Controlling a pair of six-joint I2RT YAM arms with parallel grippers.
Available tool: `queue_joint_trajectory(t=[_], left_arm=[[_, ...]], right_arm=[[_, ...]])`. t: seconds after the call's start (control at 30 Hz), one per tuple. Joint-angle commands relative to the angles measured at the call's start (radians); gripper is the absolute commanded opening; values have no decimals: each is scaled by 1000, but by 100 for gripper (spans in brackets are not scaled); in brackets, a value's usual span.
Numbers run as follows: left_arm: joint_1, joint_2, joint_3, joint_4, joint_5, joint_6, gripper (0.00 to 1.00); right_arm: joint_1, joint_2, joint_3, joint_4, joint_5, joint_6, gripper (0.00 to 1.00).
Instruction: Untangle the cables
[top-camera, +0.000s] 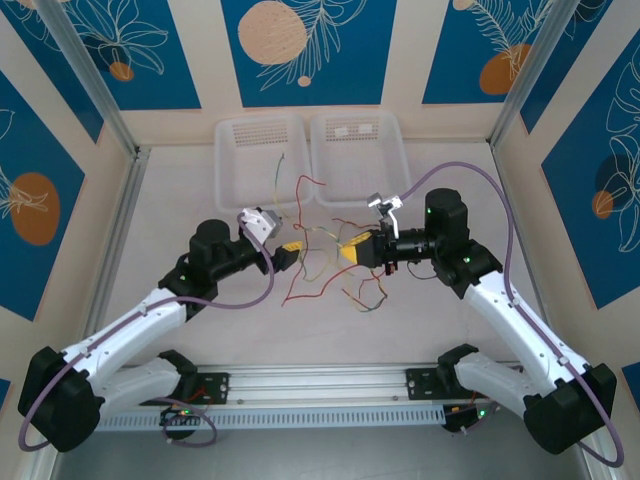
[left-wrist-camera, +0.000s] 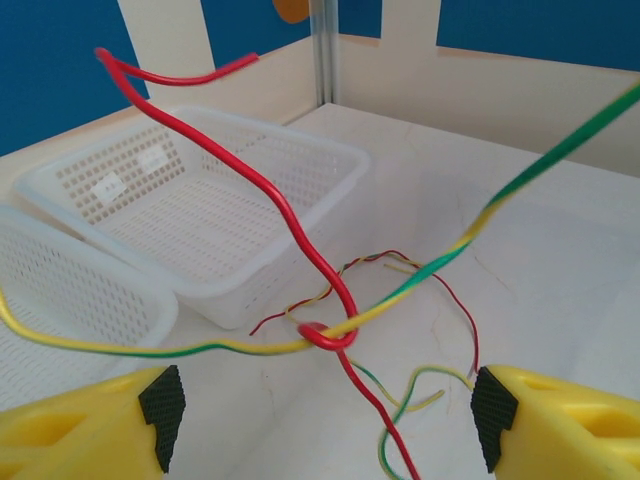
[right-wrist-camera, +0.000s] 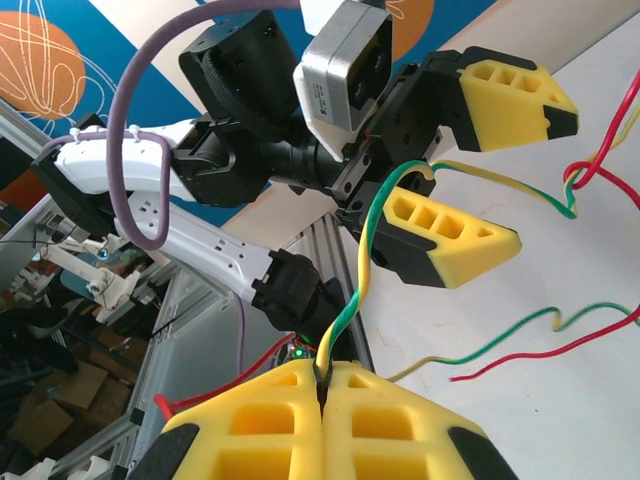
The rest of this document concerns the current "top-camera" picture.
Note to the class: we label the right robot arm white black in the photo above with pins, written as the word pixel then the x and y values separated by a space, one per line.
pixel 505 320

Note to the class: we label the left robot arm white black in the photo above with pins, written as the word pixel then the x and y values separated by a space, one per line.
pixel 125 325

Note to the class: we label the white plastic basket with labels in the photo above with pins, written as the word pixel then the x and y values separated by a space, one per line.
pixel 360 160

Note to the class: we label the grey metal panel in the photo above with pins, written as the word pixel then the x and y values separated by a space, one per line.
pixel 320 455

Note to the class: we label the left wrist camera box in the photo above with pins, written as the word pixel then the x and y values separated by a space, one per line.
pixel 257 220

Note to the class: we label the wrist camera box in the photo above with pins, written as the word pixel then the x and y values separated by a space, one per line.
pixel 257 220
pixel 382 201

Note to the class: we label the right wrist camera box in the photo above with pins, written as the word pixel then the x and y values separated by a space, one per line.
pixel 382 201

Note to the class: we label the aluminium side rail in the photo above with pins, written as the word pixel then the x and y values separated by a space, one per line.
pixel 127 200
pixel 506 190

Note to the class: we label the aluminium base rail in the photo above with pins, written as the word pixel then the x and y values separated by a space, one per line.
pixel 320 380

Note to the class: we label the aluminium frame post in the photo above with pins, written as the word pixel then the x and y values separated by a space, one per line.
pixel 95 85
pixel 532 75

